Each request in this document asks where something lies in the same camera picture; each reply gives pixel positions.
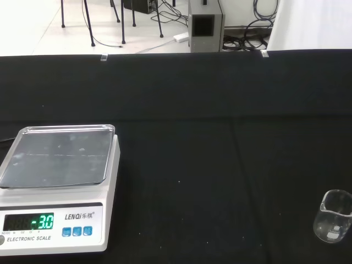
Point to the white power strip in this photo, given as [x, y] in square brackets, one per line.
[181, 37]

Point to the white electronic balance steel pan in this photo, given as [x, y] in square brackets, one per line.
[82, 198]

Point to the black bench cloth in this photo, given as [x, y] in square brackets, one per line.
[192, 137]

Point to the clear cloth clip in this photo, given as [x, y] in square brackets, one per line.
[104, 57]
[264, 53]

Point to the grey metal box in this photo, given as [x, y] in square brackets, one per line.
[198, 41]

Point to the white backdrop panel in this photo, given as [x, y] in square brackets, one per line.
[308, 24]

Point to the black equipment case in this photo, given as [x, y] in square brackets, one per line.
[137, 6]

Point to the black tripod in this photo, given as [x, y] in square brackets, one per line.
[123, 27]
[89, 27]

